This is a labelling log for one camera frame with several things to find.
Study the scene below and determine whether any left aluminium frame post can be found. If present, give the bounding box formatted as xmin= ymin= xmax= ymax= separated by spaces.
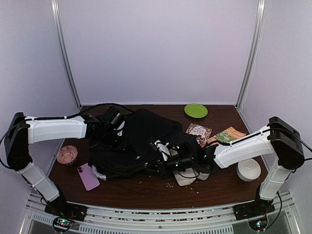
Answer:
xmin=51 ymin=0 xmax=82 ymax=109

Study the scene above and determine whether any right aluminium frame post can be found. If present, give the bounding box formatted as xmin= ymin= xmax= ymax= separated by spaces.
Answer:
xmin=236 ymin=0 xmax=267 ymax=110

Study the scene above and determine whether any white bowl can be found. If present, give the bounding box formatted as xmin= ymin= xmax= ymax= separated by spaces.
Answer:
xmin=236 ymin=158 xmax=261 ymax=182

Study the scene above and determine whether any front aluminium rail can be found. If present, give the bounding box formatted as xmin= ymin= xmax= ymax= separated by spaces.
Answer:
xmin=20 ymin=192 xmax=299 ymax=234

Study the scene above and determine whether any beige fabric pencil pouch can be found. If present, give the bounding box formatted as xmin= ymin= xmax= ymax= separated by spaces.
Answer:
xmin=173 ymin=168 xmax=199 ymax=186

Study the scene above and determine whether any green orange paperback book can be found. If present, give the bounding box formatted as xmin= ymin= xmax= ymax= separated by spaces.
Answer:
xmin=206 ymin=127 xmax=246 ymax=146

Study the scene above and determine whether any aluminium frame post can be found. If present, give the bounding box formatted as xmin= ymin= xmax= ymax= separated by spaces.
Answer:
xmin=236 ymin=0 xmax=267 ymax=110
xmin=51 ymin=0 xmax=82 ymax=109

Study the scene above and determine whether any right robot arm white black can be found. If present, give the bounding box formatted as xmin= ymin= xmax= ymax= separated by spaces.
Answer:
xmin=149 ymin=117 xmax=305 ymax=215

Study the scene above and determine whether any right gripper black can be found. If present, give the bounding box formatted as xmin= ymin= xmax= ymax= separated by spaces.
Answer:
xmin=144 ymin=156 xmax=195 ymax=181

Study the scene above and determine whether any purple illustrated paperback book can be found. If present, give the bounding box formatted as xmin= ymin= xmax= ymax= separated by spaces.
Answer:
xmin=186 ymin=123 xmax=212 ymax=148

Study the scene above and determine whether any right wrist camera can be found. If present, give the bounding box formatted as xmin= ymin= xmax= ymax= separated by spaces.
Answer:
xmin=148 ymin=138 xmax=171 ymax=161

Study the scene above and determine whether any beige glasses case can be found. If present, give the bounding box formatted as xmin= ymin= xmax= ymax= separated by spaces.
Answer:
xmin=196 ymin=172 xmax=210 ymax=181

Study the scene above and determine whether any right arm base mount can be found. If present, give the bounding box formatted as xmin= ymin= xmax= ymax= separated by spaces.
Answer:
xmin=233 ymin=195 xmax=275 ymax=232

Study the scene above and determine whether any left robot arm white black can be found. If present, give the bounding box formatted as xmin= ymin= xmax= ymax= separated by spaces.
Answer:
xmin=1 ymin=110 xmax=125 ymax=216

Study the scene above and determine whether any black student backpack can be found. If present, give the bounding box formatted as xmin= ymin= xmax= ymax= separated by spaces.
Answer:
xmin=87 ymin=109 xmax=184 ymax=180

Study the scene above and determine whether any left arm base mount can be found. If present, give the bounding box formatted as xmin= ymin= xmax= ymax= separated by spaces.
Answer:
xmin=41 ymin=195 xmax=87 ymax=234

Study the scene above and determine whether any pink smartphone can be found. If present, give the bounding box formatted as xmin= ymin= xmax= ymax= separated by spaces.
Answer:
xmin=77 ymin=163 xmax=100 ymax=191

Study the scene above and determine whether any green plate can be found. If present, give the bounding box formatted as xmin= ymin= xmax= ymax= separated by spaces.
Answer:
xmin=184 ymin=103 xmax=208 ymax=118

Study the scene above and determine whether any red patterned small bowl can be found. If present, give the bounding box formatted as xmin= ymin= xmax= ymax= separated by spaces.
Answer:
xmin=56 ymin=145 xmax=78 ymax=166

